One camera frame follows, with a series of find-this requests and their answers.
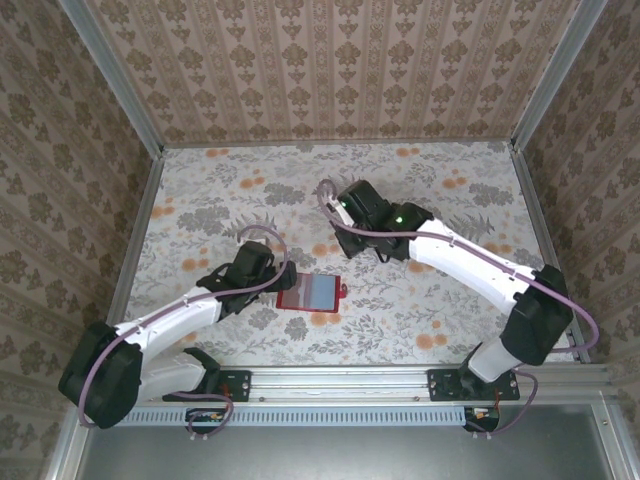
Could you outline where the red leather card holder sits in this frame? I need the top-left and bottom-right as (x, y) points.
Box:
(276, 272), (348, 314)

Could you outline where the small circuit board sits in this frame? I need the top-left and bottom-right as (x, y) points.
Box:
(185, 407), (225, 425)
(463, 406), (501, 432)

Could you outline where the grey metal sheet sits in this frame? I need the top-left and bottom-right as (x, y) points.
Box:
(47, 402), (640, 480)

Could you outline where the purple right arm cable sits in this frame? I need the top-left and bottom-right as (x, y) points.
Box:
(315, 178), (600, 442)

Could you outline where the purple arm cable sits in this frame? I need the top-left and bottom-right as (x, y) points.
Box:
(315, 178), (600, 442)
(77, 224), (291, 444)

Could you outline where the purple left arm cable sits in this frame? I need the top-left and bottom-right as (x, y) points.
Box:
(77, 224), (291, 444)

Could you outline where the aluminium table back rail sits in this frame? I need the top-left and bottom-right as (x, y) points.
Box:
(162, 139), (516, 150)

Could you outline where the aluminium table side rail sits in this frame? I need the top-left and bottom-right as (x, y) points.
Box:
(102, 149), (166, 341)
(509, 142), (594, 364)

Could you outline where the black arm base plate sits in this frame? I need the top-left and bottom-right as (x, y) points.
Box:
(427, 368), (521, 402)
(162, 367), (251, 404)

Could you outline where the slotted grey cable duct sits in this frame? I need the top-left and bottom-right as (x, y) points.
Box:
(117, 403), (471, 428)

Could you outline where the aluminium frame post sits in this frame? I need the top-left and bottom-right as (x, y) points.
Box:
(55, 0), (166, 157)
(510, 0), (599, 151)

